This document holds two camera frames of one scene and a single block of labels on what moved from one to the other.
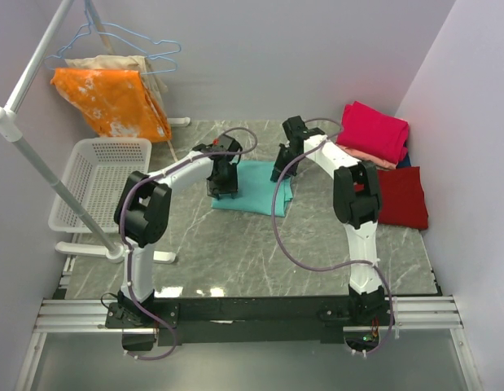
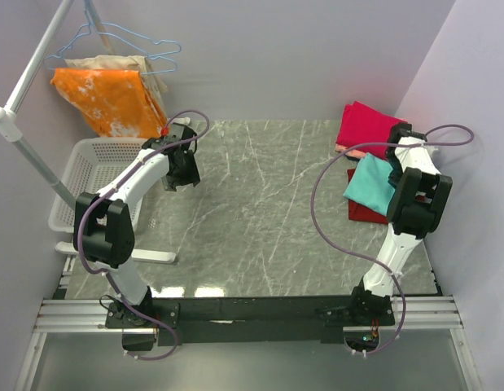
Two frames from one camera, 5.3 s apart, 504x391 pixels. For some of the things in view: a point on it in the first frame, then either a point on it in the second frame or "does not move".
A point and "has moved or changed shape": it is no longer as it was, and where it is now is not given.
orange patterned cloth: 116,102 does not move
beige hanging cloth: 123,63 does not move
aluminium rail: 89,316 does not move
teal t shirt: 256,191 has moved or changed shape
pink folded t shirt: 374,133 does not move
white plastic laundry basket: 94,173 does not move
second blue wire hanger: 147,72 does not move
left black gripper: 230,187 -> 190,177
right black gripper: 278,167 -> 393,179
